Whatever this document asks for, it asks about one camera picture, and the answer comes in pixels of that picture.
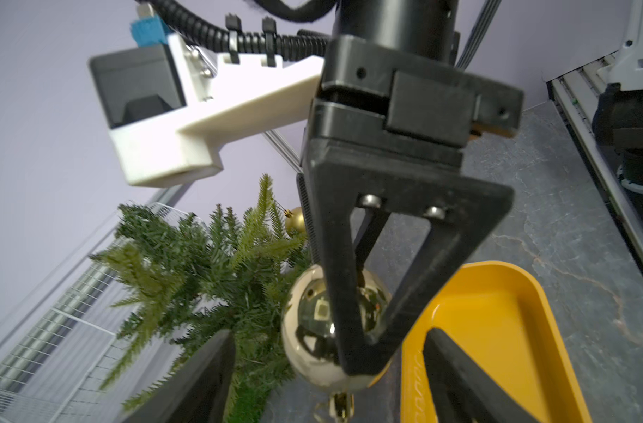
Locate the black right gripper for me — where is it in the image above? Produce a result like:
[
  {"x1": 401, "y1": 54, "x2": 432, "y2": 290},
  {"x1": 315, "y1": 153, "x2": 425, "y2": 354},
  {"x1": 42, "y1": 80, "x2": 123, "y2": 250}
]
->
[{"x1": 303, "y1": 35, "x2": 524, "y2": 375}]

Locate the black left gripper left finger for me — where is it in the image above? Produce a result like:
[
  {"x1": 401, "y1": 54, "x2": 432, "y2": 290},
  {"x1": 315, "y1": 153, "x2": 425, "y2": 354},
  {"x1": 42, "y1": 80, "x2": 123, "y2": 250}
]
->
[{"x1": 126, "y1": 330, "x2": 236, "y2": 423}]

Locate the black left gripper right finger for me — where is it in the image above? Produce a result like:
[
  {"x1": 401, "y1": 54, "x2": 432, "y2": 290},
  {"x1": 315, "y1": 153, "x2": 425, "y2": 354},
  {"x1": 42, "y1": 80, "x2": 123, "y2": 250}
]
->
[{"x1": 423, "y1": 328, "x2": 536, "y2": 422}]

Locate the gold ball ornament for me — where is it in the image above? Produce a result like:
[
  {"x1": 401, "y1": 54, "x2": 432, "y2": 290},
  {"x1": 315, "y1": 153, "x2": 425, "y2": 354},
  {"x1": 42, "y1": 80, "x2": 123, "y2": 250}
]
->
[{"x1": 284, "y1": 207, "x2": 307, "y2": 237}]

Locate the silver ball ornament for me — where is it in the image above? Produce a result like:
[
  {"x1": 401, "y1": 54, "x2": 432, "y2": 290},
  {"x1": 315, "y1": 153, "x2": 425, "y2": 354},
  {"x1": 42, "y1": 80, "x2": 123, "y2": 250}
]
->
[{"x1": 281, "y1": 264, "x2": 389, "y2": 393}]

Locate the small green christmas tree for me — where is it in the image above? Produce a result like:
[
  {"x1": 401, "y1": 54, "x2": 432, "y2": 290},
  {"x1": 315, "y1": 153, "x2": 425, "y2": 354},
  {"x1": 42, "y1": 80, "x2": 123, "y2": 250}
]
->
[{"x1": 92, "y1": 174, "x2": 311, "y2": 422}]

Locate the yellow plastic tray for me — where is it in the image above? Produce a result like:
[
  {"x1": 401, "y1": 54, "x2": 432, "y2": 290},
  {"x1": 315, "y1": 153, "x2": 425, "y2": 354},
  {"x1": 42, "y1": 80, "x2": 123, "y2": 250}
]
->
[{"x1": 400, "y1": 261, "x2": 591, "y2": 422}]

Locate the long white wire basket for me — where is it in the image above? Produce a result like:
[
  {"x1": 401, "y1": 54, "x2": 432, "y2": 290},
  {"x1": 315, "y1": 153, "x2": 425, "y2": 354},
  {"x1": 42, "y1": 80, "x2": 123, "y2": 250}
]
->
[{"x1": 0, "y1": 200, "x2": 195, "y2": 423}]

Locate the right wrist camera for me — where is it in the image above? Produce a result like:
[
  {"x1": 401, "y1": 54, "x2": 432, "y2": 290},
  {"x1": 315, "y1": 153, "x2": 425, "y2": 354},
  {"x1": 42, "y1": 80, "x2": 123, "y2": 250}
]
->
[{"x1": 89, "y1": 15, "x2": 326, "y2": 188}]

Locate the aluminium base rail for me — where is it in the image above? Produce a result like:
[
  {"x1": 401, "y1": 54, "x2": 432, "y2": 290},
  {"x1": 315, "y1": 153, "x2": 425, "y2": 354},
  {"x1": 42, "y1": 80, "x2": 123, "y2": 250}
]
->
[{"x1": 545, "y1": 0, "x2": 643, "y2": 308}]

